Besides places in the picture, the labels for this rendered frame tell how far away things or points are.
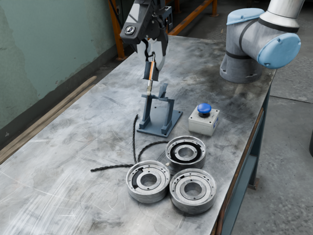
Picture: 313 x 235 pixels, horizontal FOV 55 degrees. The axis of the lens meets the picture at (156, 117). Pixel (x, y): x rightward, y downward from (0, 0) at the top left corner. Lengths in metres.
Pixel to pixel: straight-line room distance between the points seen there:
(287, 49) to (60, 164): 0.71
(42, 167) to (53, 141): 0.11
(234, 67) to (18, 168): 0.75
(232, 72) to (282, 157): 1.01
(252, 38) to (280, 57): 0.10
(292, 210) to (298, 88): 1.19
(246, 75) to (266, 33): 0.21
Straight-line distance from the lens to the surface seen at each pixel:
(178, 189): 0.70
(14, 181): 0.88
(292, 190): 1.83
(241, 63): 1.08
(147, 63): 0.79
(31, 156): 0.93
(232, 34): 1.05
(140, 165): 0.75
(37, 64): 2.49
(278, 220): 1.70
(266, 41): 0.93
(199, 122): 0.85
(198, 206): 0.66
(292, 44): 0.95
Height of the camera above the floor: 1.37
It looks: 38 degrees down
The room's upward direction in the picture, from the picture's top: 7 degrees counter-clockwise
